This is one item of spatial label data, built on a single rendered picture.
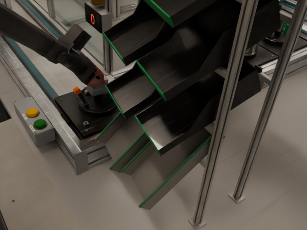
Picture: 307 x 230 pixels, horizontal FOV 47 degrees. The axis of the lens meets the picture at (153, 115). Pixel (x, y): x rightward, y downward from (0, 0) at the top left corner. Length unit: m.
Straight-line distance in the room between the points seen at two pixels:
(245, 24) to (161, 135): 0.33
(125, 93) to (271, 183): 0.60
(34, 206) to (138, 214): 0.32
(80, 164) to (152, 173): 0.30
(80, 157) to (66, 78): 0.48
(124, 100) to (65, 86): 0.58
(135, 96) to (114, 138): 0.21
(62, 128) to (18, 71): 0.40
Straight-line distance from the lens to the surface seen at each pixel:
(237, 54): 0.69
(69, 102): 1.31
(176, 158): 0.94
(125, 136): 1.06
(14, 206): 1.18
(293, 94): 1.70
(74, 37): 1.07
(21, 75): 1.51
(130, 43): 0.85
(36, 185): 1.21
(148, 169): 0.99
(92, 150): 1.17
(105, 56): 1.44
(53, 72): 1.58
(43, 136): 1.24
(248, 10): 0.65
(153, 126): 0.86
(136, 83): 0.96
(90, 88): 1.23
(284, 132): 1.48
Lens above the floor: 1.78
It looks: 41 degrees down
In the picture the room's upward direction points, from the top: 4 degrees clockwise
